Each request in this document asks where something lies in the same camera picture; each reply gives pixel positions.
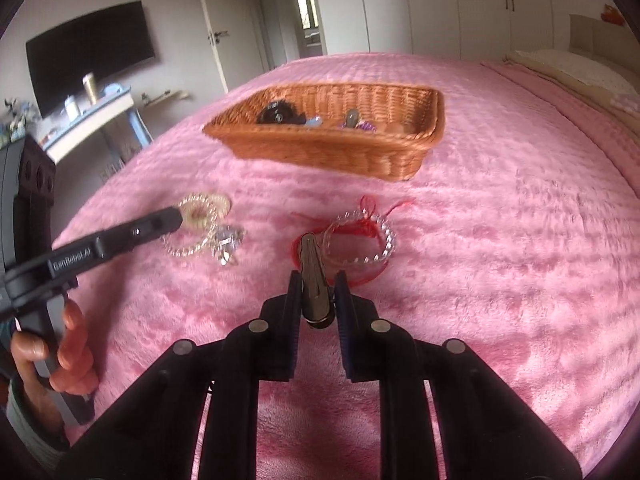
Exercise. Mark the gold thermos cup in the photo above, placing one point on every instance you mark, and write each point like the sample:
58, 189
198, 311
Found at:
90, 89

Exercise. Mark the small wooden wall shelf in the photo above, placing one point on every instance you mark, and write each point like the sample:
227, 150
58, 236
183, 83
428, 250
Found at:
162, 97

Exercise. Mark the white bottle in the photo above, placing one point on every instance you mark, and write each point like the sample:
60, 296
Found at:
72, 108

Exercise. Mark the white wardrobe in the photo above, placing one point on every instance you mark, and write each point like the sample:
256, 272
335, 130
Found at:
440, 5

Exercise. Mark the purple hair accessory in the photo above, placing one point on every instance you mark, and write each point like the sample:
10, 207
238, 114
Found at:
366, 127

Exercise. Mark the black glossy round accessory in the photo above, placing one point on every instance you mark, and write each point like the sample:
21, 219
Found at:
277, 112

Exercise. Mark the flower bouquet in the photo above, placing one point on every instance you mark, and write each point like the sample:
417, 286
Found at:
17, 120

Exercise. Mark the brown wicker basket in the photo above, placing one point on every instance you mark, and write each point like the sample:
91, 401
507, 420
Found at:
325, 152

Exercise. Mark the white curved desk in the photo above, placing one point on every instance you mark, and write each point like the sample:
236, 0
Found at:
95, 117

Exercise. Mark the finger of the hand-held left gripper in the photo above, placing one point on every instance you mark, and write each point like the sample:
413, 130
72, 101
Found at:
145, 229

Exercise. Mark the person's left forearm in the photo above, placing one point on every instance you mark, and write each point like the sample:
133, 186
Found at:
30, 420

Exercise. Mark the silver rhinestone hair clip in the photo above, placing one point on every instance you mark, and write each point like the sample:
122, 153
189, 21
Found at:
226, 245

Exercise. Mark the grey hair accessory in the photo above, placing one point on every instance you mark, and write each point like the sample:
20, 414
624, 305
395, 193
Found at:
352, 118

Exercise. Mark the white room door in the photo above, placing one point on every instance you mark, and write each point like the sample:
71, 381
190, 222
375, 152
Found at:
230, 20

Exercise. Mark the person's left hand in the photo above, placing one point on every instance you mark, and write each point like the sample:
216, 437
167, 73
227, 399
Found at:
72, 332

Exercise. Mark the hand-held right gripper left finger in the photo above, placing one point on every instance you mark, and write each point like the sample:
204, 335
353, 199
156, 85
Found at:
295, 312

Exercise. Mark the white floral pillow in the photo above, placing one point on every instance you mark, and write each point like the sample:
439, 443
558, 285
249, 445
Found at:
575, 70

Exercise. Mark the beige padded headboard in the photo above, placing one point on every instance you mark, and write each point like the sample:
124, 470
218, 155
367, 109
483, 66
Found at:
600, 35

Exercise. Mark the black wall television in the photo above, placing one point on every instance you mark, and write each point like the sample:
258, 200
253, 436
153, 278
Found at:
90, 55

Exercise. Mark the brown plush toy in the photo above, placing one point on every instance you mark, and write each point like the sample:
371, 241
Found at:
613, 14

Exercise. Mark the beige quilt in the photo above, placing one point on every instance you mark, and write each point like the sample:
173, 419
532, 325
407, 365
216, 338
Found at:
585, 97

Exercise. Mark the bronze metal hair clip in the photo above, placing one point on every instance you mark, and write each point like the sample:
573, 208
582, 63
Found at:
313, 280

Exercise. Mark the pale blue hair accessory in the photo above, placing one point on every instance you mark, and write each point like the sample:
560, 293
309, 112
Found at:
313, 122

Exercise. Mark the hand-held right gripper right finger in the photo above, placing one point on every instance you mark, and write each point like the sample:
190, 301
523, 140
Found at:
345, 320

